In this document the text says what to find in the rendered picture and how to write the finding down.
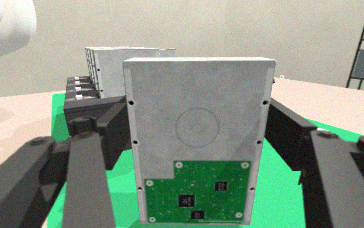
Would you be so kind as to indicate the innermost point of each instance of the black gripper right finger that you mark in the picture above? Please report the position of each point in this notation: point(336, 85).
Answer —
point(332, 185)

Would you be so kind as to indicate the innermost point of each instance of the green mat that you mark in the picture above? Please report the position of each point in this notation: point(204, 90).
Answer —
point(278, 199)

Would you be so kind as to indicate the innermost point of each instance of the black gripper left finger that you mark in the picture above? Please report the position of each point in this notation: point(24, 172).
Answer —
point(78, 161)

